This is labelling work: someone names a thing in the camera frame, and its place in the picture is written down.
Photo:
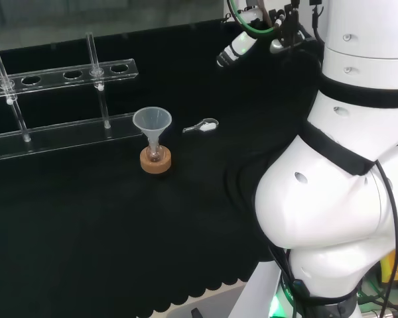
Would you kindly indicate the black cloth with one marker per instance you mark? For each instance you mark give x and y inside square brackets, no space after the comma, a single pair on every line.
[86,232]

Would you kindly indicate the clear acrylic funnel stand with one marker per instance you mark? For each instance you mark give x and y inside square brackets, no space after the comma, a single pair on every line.
[63,134]

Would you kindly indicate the small round-bottom glass flask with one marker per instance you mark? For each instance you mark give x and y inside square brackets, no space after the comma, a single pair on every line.
[154,155]

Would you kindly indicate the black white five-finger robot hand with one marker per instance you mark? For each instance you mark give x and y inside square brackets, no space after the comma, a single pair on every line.
[242,44]

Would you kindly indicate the clear plastic funnel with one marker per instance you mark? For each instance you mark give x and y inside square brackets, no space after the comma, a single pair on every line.
[151,121]

